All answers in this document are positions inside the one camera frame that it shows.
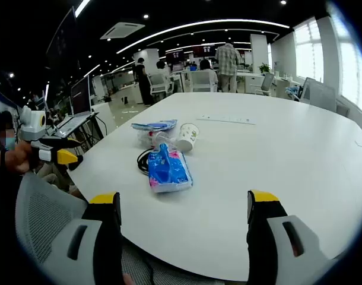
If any hanging display screen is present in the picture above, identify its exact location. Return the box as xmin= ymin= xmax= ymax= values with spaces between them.
xmin=166 ymin=50 xmax=185 ymax=64
xmin=193 ymin=45 xmax=216 ymax=56

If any grey mesh office chair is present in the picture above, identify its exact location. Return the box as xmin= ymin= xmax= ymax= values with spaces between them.
xmin=14 ymin=171 xmax=229 ymax=285

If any white table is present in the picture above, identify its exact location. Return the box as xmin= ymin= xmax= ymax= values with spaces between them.
xmin=67 ymin=91 xmax=362 ymax=281

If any narrow window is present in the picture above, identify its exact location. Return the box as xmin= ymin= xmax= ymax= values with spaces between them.
xmin=293 ymin=17 xmax=324 ymax=81

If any white paper cup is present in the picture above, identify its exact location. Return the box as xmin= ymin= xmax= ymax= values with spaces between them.
xmin=174 ymin=122 xmax=200 ymax=152

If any wide window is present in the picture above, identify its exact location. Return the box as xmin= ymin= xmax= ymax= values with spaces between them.
xmin=328 ymin=1 xmax=362 ymax=112

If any black folding stand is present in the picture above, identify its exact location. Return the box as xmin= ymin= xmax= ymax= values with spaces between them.
xmin=77 ymin=114 xmax=107 ymax=152

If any blue bag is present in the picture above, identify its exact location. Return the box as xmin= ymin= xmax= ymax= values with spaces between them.
xmin=285 ymin=85 xmax=304 ymax=100

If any white office chair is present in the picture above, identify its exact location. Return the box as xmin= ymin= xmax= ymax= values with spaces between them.
xmin=253 ymin=72 xmax=275 ymax=97
xmin=149 ymin=72 xmax=173 ymax=99
xmin=188 ymin=70 xmax=218 ymax=93

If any clear plastic bottle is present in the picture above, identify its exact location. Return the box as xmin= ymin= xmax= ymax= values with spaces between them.
xmin=137 ymin=130 xmax=179 ymax=149

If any clear pouch with blue pad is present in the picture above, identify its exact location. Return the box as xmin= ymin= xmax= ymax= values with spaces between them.
xmin=131 ymin=119 xmax=178 ymax=134

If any black foam microphone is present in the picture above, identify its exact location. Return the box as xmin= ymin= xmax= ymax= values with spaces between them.
xmin=68 ymin=156 xmax=84 ymax=172

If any large dark wall screen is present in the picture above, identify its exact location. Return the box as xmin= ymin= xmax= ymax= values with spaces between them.
xmin=46 ymin=5 xmax=81 ymax=74

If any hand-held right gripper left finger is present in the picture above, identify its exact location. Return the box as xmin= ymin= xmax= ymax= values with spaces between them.
xmin=50 ymin=192 xmax=125 ymax=285

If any person's left hand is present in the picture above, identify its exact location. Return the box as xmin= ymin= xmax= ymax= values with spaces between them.
xmin=5 ymin=141 xmax=34 ymax=173

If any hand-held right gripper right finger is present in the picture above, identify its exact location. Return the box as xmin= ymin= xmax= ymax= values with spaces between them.
xmin=246 ymin=189 xmax=333 ymax=285

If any open laptop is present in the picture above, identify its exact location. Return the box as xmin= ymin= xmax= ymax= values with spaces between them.
xmin=54 ymin=75 xmax=99 ymax=140

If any ceiling air vent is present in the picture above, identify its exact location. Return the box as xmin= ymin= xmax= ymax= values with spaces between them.
xmin=99 ymin=21 xmax=146 ymax=40

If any blue tissue packet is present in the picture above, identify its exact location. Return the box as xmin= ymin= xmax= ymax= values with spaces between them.
xmin=147 ymin=142 xmax=194 ymax=194

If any black cable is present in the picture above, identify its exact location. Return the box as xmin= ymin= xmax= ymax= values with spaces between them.
xmin=136 ymin=148 xmax=154 ymax=176

